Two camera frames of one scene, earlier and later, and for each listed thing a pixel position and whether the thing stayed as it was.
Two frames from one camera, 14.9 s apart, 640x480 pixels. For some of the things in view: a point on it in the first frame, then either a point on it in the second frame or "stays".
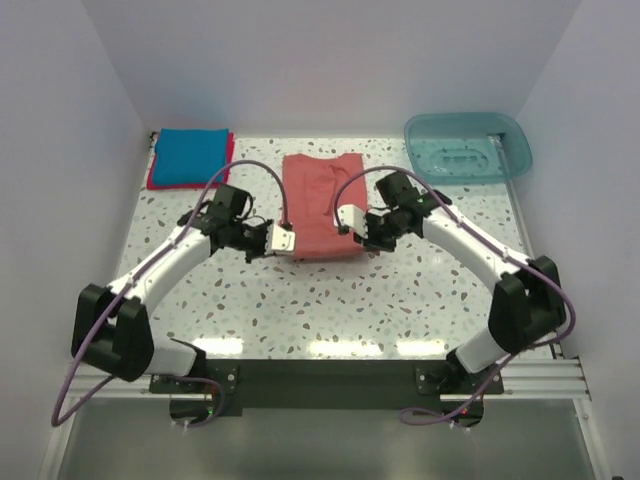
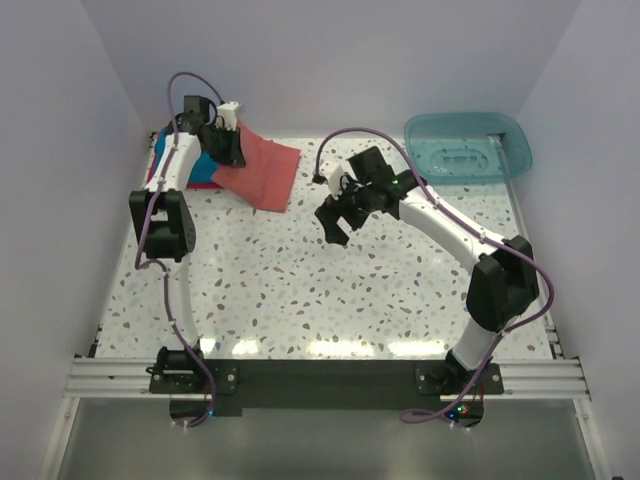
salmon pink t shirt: (313, 191) → (268, 176)
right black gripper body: (383, 231) → (354, 196)
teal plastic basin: (466, 147) stays
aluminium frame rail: (552, 376) stays
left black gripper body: (250, 239) → (224, 143)
